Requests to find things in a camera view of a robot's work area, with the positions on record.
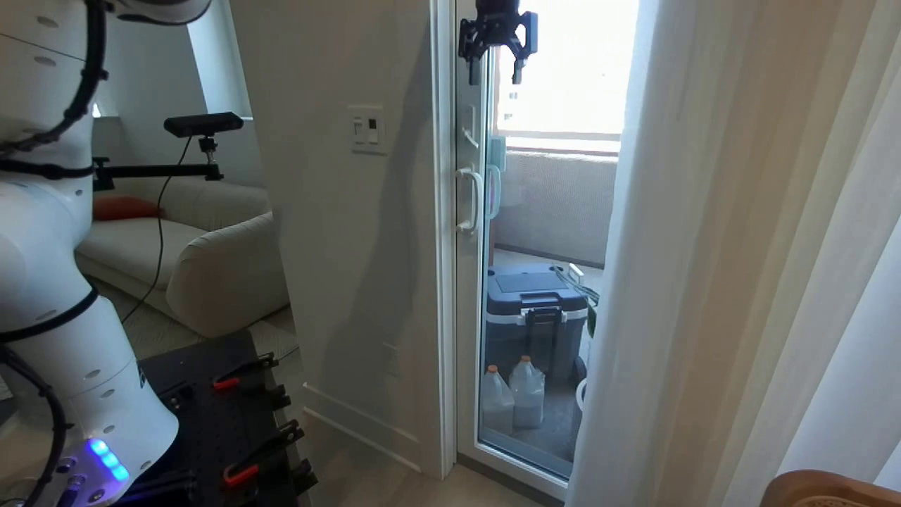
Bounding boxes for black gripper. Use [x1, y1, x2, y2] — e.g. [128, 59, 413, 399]
[456, 0, 542, 88]

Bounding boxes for white double light switch plate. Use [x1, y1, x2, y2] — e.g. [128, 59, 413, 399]
[347, 101, 391, 157]

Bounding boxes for white vertical blinds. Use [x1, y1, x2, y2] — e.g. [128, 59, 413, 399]
[563, 0, 901, 507]

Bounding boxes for blue cooler box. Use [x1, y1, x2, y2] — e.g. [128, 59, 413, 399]
[485, 263, 602, 388]

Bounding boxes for white glass sliding door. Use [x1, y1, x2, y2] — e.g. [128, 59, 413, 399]
[432, 0, 653, 502]

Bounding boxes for clear water jug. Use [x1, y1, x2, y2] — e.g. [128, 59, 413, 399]
[480, 364, 520, 436]
[506, 352, 551, 433]

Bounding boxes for cream sofa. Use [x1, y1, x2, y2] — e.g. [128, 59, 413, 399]
[70, 177, 290, 340]

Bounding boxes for red cushion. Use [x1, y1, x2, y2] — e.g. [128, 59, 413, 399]
[94, 194, 164, 225]

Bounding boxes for black orange bar clamp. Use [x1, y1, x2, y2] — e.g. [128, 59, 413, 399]
[222, 421, 309, 492]
[209, 352, 284, 397]

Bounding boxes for brown wooden chair back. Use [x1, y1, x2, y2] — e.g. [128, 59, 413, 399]
[760, 470, 901, 507]

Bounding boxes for white door handle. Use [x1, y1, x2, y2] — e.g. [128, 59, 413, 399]
[454, 164, 488, 237]

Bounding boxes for black stereo camera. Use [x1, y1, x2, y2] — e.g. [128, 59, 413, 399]
[161, 111, 249, 140]

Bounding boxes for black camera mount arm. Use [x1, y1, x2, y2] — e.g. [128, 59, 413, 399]
[90, 135, 226, 192]

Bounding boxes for black camera cable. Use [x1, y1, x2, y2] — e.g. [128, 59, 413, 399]
[118, 139, 207, 323]

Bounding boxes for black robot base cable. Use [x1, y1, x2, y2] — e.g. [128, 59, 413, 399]
[0, 343, 80, 507]

